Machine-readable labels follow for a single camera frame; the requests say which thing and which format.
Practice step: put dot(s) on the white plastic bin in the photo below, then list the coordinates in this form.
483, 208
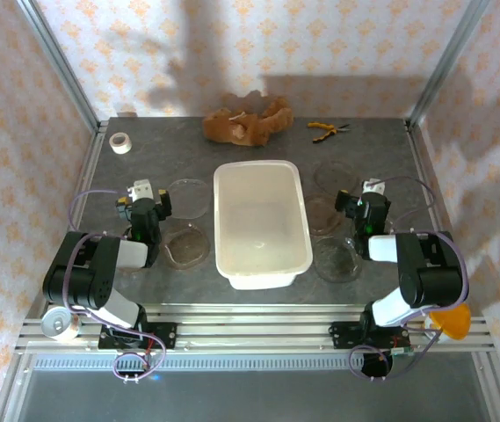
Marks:
258, 211

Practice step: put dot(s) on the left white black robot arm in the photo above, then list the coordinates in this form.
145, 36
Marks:
82, 281

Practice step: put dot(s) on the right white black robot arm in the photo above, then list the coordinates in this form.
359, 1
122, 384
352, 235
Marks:
429, 277

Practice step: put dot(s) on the white tape roll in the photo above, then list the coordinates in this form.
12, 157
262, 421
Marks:
125, 147

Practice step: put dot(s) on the brown plush toy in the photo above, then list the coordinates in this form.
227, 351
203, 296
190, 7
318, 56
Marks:
232, 127

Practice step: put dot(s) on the orange plastic lid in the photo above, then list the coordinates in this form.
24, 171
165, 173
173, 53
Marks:
451, 323

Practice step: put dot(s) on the silver metal can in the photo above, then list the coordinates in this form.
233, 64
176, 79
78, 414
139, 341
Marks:
58, 325

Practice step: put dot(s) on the small green circuit board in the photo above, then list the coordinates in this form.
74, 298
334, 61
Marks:
402, 351

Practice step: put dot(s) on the slotted metal vent strip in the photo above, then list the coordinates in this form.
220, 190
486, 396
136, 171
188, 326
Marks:
254, 363

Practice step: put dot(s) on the grey metal sheet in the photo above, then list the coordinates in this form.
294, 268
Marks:
254, 395

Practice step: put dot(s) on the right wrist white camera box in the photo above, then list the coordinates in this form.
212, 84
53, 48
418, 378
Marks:
374, 188

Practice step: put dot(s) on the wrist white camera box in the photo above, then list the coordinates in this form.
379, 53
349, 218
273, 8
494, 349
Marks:
143, 191
374, 188

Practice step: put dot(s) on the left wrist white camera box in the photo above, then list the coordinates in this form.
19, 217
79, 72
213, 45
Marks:
143, 191

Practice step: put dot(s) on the aluminium table side rail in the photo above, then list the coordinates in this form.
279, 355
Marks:
422, 154
86, 176

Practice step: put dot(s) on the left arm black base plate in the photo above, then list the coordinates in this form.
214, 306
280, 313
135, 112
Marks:
166, 332

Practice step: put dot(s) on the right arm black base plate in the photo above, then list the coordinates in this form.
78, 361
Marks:
342, 334

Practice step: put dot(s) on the long aluminium mounting rail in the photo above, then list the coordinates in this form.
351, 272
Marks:
254, 325

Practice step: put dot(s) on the aluminium frame post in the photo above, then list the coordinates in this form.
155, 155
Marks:
60, 66
447, 61

